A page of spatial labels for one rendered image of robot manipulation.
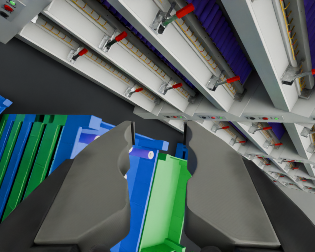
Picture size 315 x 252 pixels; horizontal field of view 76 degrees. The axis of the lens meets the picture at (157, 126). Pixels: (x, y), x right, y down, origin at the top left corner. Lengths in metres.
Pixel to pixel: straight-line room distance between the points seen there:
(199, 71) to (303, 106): 0.33
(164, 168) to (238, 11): 0.50
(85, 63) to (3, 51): 0.26
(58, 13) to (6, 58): 0.35
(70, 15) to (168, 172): 0.54
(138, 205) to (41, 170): 0.21
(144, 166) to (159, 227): 0.32
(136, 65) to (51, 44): 0.28
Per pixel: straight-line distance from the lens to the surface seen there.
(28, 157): 0.51
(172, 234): 0.81
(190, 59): 0.57
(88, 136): 0.36
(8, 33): 0.79
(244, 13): 0.41
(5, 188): 0.60
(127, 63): 0.67
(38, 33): 0.76
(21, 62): 0.89
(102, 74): 0.84
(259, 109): 0.77
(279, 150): 1.44
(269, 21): 0.46
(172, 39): 0.52
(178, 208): 0.79
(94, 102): 0.98
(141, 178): 0.49
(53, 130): 0.43
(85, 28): 0.61
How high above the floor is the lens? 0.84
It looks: 42 degrees down
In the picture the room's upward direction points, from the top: 93 degrees clockwise
